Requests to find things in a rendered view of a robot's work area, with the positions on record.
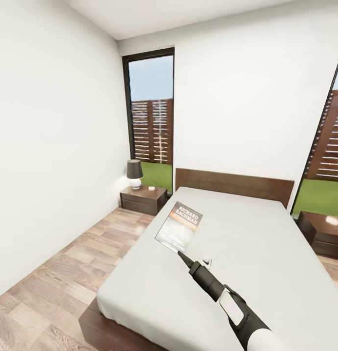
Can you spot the table lamp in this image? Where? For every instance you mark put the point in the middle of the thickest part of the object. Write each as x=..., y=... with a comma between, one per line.
x=134, y=173

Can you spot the nightstand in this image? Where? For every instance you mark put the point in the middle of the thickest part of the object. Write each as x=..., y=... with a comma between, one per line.
x=321, y=232
x=146, y=199

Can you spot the hardback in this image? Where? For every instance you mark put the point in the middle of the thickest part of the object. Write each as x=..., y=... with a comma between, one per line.
x=179, y=228

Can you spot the bed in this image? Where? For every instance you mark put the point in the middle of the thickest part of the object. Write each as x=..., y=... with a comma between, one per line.
x=150, y=302

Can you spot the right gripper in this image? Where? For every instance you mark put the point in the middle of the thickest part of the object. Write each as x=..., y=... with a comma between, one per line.
x=200, y=274

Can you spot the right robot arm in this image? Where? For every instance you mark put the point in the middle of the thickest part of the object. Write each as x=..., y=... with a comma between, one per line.
x=251, y=331

